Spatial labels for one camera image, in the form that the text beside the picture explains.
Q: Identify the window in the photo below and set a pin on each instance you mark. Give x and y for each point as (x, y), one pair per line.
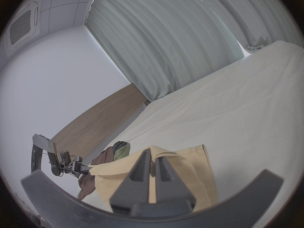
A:
(245, 51)

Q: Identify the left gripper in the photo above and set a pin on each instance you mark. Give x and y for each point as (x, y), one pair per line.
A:
(76, 168)

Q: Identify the tan shorts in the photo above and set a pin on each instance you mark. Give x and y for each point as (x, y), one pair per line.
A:
(190, 170)

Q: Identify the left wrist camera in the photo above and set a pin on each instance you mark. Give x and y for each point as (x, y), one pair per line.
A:
(79, 159)

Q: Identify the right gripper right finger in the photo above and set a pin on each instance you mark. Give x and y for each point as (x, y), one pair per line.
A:
(173, 189)

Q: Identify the black garment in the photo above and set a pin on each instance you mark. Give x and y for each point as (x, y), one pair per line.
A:
(118, 145)

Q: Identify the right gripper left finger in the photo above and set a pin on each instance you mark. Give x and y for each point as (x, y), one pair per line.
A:
(131, 191)

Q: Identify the ceiling air conditioner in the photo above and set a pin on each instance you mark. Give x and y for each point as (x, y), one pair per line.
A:
(23, 25)

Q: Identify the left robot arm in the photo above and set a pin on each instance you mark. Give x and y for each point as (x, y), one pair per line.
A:
(44, 142)

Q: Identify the brown garment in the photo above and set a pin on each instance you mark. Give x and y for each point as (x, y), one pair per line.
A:
(104, 158)

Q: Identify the bed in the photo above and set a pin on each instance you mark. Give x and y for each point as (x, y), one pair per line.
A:
(213, 115)

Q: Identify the green garment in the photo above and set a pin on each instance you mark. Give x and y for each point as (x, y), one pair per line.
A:
(122, 152)

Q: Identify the pale green curtain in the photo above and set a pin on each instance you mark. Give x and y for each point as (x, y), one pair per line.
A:
(154, 44)
(249, 13)

